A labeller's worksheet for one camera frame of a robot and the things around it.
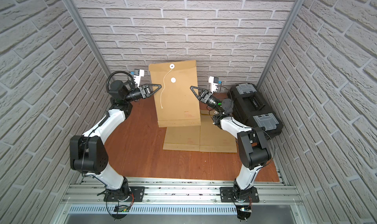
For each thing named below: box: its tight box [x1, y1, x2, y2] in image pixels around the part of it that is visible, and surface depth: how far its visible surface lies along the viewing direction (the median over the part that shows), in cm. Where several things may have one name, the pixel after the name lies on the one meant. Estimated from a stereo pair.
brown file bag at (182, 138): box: [162, 125, 201, 152], surface depth 95 cm
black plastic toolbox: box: [227, 83, 284, 138], surface depth 90 cm
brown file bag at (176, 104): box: [148, 59, 202, 128], surface depth 72 cm
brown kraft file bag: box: [199, 109, 238, 153], surface depth 92 cm
